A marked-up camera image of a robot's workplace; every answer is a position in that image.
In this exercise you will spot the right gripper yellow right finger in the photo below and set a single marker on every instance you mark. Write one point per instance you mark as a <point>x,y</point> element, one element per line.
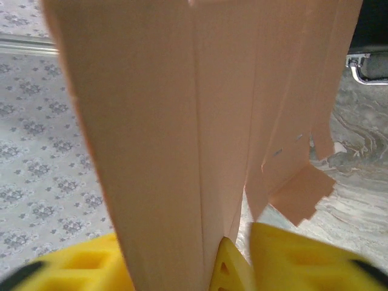
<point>288,260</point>

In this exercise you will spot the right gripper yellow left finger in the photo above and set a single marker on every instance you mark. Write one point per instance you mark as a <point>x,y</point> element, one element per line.
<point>75,268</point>

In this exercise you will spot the orange cardboard box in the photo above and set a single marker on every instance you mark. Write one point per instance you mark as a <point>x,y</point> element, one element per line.
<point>157,121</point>

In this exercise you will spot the aluminium corner post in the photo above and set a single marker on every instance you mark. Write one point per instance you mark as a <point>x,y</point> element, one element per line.
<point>27,45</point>

